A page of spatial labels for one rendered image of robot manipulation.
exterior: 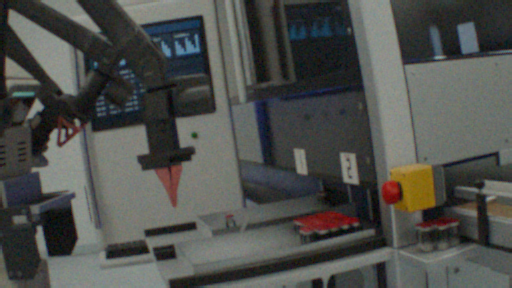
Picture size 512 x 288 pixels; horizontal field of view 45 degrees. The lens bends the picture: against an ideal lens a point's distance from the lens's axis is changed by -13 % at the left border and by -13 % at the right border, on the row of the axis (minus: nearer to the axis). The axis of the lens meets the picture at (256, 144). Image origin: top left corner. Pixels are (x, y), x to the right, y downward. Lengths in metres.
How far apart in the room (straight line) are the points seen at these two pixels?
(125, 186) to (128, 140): 0.14
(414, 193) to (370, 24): 0.30
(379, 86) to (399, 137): 0.10
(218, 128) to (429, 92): 1.04
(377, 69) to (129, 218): 1.15
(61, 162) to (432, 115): 5.66
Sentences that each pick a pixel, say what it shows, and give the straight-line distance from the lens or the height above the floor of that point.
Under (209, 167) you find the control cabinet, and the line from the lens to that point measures 2.14.
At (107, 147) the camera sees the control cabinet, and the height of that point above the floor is 1.12.
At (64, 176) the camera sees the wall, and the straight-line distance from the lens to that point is 6.68.
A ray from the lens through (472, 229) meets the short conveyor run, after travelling 1.16.
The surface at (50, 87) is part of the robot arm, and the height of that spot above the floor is 1.30.
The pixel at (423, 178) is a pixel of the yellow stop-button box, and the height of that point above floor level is 1.01.
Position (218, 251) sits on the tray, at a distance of 1.45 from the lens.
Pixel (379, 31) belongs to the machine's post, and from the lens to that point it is 1.20.
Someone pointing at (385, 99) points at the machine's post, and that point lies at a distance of 1.20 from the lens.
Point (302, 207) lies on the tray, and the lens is 1.84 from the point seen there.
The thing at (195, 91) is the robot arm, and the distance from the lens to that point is 1.19.
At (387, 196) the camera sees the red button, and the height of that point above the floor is 0.99.
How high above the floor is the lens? 1.17
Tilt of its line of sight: 3 degrees down
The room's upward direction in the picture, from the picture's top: 9 degrees counter-clockwise
